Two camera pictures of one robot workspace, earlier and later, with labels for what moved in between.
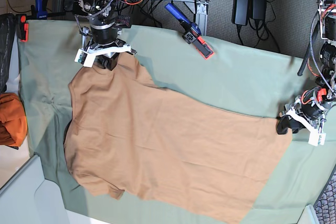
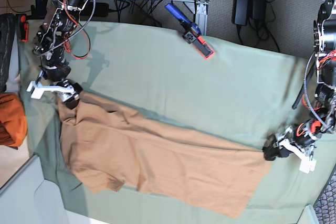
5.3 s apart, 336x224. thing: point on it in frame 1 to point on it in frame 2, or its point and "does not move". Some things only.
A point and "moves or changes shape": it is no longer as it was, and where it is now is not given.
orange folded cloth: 13,127 does not move
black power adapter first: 241,6 does not move
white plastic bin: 28,198 does not move
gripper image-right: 308,109 to 301,135
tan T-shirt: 124,135 moves or changes shape
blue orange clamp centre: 192,35 does not move
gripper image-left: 104,41 to 54,76
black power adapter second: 258,0 does not move
